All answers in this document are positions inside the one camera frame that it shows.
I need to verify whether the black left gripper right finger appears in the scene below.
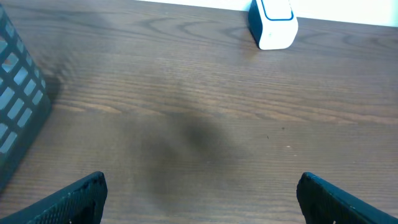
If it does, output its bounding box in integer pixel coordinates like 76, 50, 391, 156
297, 172, 397, 224

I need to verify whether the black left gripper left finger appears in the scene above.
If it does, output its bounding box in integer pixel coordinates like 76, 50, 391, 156
1, 171, 108, 224

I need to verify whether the white barcode scanner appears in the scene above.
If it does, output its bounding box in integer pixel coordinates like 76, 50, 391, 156
248, 0, 299, 50

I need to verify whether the grey plastic mesh basket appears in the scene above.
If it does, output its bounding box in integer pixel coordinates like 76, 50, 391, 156
1, 7, 51, 189

